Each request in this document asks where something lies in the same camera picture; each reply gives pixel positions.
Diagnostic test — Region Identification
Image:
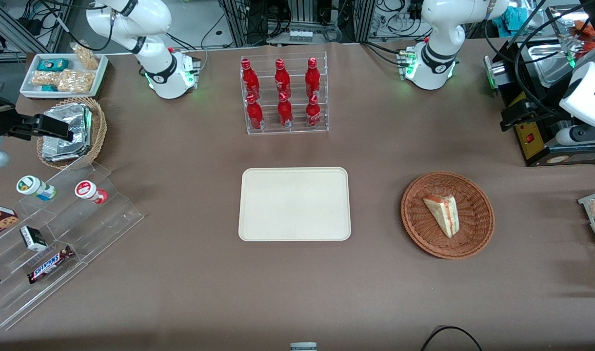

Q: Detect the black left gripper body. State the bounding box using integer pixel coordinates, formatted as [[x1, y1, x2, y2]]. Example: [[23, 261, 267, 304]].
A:
[[521, 95, 567, 130]]

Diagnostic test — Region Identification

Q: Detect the triangular sandwich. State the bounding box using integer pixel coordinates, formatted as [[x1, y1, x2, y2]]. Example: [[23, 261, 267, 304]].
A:
[[423, 194, 460, 239]]

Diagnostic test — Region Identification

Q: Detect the white rectangular snack tray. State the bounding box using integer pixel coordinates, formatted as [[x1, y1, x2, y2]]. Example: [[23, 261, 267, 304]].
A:
[[20, 53, 109, 100]]

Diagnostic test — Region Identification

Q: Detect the oval light wicker basket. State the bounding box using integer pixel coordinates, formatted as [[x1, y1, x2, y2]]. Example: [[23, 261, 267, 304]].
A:
[[37, 97, 108, 170]]

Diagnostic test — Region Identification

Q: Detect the round brown wicker basket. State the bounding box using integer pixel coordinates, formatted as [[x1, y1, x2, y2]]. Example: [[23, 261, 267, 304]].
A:
[[401, 171, 495, 259]]

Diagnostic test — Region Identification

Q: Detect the metal snack tray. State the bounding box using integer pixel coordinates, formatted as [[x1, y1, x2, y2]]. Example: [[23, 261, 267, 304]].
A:
[[577, 189, 595, 269]]

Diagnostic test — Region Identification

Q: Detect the cream rectangular tray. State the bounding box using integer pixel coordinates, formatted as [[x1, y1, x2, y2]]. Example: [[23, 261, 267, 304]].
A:
[[238, 167, 352, 242]]

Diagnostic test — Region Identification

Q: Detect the foil wrapped package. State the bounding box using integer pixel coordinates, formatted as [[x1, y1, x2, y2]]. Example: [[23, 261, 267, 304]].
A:
[[41, 103, 93, 162]]

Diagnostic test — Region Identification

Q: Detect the black appliance with yellow label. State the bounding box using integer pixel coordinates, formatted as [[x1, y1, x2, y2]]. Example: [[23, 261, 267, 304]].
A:
[[492, 39, 595, 168]]

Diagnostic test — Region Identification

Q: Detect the green rimmed metal cylinder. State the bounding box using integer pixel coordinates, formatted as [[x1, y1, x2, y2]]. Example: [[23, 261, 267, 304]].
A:
[[483, 55, 505, 90]]

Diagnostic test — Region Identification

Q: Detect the clear bag of crackers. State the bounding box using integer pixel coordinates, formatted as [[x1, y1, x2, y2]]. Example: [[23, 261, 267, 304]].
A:
[[72, 43, 100, 70], [58, 69, 95, 94], [31, 71, 62, 87]]

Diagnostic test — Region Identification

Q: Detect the stainless steel pan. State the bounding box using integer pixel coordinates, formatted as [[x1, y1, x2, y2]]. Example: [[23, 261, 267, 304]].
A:
[[526, 43, 579, 88]]

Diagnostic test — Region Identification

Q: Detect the green lid yoghurt bottle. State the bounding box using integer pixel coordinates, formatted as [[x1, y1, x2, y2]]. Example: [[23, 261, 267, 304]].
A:
[[16, 175, 57, 201]]

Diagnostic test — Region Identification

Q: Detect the red lid yoghurt bottle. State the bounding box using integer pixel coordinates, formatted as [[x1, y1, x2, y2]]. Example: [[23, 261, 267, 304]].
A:
[[75, 180, 109, 205]]

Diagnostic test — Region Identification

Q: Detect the orange plastic bag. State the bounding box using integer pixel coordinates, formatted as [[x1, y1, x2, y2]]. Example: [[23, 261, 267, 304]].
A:
[[568, 19, 595, 52]]

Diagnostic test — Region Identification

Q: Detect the teal cloth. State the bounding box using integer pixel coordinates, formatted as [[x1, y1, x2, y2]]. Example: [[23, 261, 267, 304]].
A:
[[492, 6, 529, 31]]

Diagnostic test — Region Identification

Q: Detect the red cookie box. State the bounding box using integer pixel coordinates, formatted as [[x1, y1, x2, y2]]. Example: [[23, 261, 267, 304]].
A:
[[0, 203, 20, 242]]

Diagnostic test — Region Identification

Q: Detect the clear acrylic stepped stand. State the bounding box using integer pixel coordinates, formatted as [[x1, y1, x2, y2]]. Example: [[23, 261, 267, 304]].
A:
[[0, 162, 145, 332]]

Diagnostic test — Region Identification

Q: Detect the small black white carton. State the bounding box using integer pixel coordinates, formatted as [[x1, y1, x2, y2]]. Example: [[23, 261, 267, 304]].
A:
[[20, 226, 48, 253]]

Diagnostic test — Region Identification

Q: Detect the Snickers chocolate bar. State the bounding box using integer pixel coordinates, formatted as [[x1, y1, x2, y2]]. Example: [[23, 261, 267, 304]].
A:
[[27, 245, 76, 285]]

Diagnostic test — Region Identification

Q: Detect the red cola bottle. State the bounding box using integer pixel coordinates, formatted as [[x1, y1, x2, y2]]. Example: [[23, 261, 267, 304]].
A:
[[305, 58, 322, 98], [306, 94, 322, 128], [277, 92, 294, 128], [241, 58, 260, 101], [246, 94, 264, 131], [274, 58, 292, 98]]

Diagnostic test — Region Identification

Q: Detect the clear acrylic bottle rack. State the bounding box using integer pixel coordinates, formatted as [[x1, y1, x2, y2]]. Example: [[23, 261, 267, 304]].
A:
[[239, 51, 329, 136]]

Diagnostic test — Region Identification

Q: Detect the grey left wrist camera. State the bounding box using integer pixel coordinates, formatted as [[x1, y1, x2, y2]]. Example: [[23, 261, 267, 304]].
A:
[[555, 124, 595, 147]]

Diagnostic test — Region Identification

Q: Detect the black looped cable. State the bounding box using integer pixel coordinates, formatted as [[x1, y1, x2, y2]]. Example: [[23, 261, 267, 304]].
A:
[[419, 325, 484, 351]]

